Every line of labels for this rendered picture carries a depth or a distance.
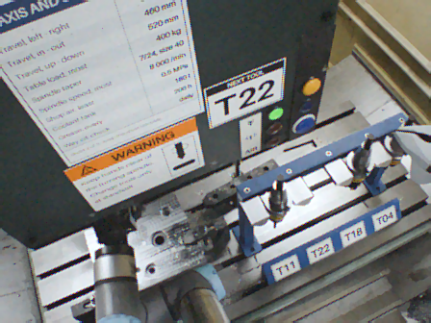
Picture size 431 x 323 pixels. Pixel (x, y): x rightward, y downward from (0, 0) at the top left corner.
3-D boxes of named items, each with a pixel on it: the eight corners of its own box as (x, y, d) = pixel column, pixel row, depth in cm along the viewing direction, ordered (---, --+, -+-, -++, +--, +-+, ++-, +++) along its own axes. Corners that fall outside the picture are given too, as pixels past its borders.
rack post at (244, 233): (263, 250, 117) (265, 208, 92) (246, 258, 116) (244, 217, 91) (247, 222, 122) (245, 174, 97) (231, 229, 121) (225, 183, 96)
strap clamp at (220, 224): (230, 238, 120) (228, 218, 107) (190, 257, 118) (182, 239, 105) (226, 229, 121) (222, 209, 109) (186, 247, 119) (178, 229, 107)
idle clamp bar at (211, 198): (280, 179, 129) (281, 168, 123) (210, 218, 124) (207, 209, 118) (271, 167, 131) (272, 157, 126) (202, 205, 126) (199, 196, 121)
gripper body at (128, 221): (100, 210, 81) (103, 267, 75) (86, 192, 73) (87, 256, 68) (137, 203, 81) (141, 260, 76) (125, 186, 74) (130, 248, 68)
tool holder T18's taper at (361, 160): (366, 151, 94) (372, 136, 88) (372, 167, 92) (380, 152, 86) (347, 155, 94) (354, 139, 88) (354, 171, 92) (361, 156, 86)
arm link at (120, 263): (88, 281, 66) (135, 272, 66) (87, 254, 68) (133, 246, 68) (102, 289, 72) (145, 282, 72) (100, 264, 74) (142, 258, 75)
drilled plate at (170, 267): (208, 265, 112) (206, 260, 108) (111, 309, 108) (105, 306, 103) (177, 199, 124) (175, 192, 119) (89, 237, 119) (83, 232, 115)
